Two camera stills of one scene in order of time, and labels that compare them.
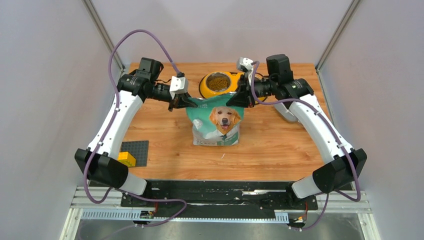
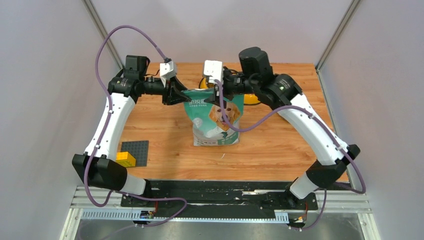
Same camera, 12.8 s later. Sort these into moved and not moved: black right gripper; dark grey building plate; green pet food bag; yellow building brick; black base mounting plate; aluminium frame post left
Moved: green pet food bag; black right gripper
Not moved: dark grey building plate; aluminium frame post left; yellow building brick; black base mounting plate
